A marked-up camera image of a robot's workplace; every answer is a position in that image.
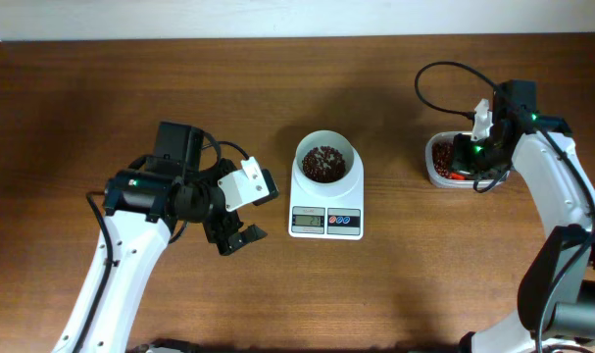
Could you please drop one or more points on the clear plastic bean container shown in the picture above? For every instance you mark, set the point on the clear plastic bean container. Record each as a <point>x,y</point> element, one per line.
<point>441,177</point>

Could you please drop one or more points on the white digital kitchen scale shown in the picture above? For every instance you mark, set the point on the white digital kitchen scale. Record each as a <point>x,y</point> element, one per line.
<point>332,210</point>

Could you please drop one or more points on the white round bowl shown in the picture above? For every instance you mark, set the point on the white round bowl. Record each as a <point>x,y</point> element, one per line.
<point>325,138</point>

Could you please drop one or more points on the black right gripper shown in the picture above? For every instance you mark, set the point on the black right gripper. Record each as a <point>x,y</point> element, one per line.
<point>484,164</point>

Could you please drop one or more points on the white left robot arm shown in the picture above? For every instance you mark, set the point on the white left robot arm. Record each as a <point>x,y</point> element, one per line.
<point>138,220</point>

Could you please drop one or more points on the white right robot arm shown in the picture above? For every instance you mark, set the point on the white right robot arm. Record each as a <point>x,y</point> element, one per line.
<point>556,297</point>

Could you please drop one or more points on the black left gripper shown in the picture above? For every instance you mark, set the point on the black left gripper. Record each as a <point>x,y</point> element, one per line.
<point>229,223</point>

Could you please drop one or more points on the red measuring scoop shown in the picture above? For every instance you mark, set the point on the red measuring scoop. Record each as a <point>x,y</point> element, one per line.
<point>455,176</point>

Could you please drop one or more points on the red adzuki beans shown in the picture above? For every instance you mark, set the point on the red adzuki beans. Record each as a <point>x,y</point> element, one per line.
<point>442,157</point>

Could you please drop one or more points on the red beans in bowl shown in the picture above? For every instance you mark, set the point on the red beans in bowl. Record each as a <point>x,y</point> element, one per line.
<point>324,164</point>

